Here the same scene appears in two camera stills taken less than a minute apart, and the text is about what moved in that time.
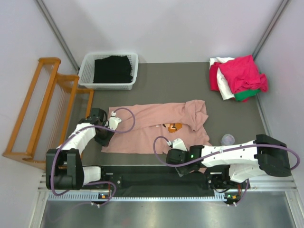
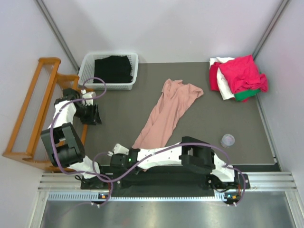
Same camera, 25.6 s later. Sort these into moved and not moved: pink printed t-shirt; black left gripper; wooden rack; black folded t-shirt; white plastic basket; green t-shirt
Moved: black left gripper; pink printed t-shirt
Not moved: black folded t-shirt; green t-shirt; wooden rack; white plastic basket
